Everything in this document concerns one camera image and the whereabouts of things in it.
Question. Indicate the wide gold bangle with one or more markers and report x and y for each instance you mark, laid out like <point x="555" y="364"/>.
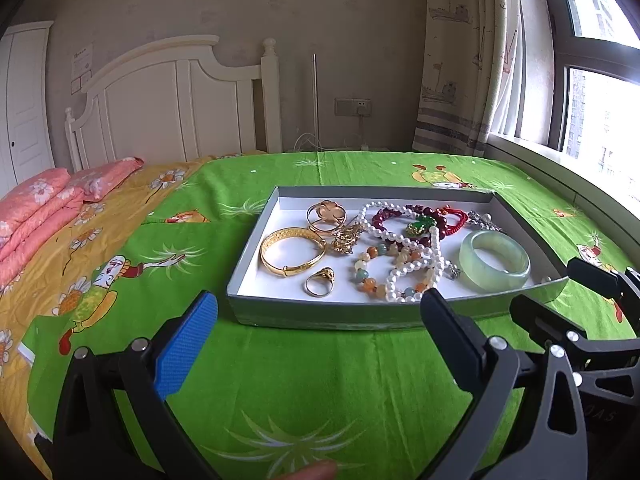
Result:
<point x="295" y="233"/>

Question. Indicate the gold flower bangle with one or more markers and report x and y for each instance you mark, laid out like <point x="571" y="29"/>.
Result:
<point x="330" y="209"/>

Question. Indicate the white wooden headboard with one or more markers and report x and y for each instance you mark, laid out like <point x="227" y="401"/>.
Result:
<point x="160" y="105"/>

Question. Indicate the pale green jade bangle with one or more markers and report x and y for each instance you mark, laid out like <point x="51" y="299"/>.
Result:
<point x="492" y="280"/>

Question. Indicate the pink floral pillow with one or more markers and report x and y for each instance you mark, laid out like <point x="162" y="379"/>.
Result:
<point x="107" y="177"/>

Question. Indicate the small silver charm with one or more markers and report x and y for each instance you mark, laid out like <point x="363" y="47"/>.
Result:
<point x="452" y="273"/>

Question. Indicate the white wardrobe door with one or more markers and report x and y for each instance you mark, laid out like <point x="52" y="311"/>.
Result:
<point x="25" y="110"/>

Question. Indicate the white metal pole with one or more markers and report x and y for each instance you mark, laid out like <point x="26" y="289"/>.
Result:
<point x="315" y="100"/>

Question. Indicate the grey cardboard box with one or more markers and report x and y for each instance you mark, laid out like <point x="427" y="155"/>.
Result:
<point x="290" y="205"/>

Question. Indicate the green stone gold pendant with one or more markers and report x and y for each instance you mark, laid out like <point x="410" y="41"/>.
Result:
<point x="419" y="227"/>

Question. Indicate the pink floral folded quilt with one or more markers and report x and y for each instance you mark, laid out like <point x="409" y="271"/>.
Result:
<point x="35" y="210"/>

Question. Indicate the green cartoon printed sheet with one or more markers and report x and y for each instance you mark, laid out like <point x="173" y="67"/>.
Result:
<point x="325" y="385"/>

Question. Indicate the grey wall socket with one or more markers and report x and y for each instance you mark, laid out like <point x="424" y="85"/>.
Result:
<point x="352" y="106"/>

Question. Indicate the yellow floral quilt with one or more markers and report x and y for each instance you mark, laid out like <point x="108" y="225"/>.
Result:
<point x="50" y="270"/>

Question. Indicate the white wall notice paper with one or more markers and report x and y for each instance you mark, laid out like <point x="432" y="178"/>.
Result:
<point x="81" y="67"/>

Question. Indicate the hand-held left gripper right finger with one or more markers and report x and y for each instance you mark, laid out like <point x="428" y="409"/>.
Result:
<point x="450" y="340"/>

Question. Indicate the person's left hand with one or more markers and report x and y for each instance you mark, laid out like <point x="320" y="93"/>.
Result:
<point x="310" y="471"/>

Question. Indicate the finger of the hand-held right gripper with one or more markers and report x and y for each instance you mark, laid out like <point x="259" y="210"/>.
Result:
<point x="595" y="277"/>
<point x="545" y="320"/>

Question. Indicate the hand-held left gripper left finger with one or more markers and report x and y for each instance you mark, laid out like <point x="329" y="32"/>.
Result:
<point x="185" y="347"/>

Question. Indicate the beige printed curtain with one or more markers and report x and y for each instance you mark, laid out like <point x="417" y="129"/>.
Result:
<point x="450" y="60"/>

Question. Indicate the dark framed window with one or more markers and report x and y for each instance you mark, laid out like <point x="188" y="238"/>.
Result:
<point x="560" y="35"/>

